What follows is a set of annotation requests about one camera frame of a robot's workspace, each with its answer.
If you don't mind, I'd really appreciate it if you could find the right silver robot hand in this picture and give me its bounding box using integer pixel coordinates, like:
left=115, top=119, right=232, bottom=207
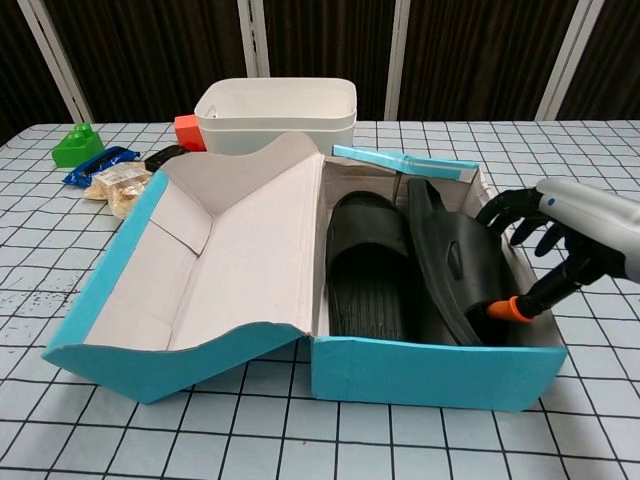
left=474, top=178, right=640, bottom=324

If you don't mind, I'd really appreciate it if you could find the black slipper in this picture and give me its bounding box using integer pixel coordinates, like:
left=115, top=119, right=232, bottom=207
left=325, top=189, right=421, bottom=344
left=407, top=177, right=521, bottom=347

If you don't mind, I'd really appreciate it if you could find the blue shoe box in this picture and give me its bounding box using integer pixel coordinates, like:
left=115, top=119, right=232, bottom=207
left=40, top=132, right=569, bottom=414

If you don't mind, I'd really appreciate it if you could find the white plastic bin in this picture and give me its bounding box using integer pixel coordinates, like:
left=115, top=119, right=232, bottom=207
left=193, top=77, right=359, bottom=155

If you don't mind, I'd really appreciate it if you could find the orange cube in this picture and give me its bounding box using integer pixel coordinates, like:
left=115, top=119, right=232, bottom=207
left=174, top=114, right=207, bottom=150

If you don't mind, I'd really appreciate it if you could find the small black packet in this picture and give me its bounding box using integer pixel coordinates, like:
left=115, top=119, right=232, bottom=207
left=143, top=144, right=189, bottom=171

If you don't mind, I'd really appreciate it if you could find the black folding screen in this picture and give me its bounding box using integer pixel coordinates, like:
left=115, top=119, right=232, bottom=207
left=0, top=0, right=640, bottom=146

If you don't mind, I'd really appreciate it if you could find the clear snack bag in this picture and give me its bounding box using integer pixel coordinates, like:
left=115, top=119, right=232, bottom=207
left=82, top=160, right=151, bottom=220

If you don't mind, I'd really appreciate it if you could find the blue snack packet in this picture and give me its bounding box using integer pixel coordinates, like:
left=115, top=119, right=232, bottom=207
left=62, top=146, right=132, bottom=187

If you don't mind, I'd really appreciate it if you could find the green toy block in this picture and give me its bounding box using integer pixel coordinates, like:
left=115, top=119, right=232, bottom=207
left=52, top=122, right=104, bottom=169

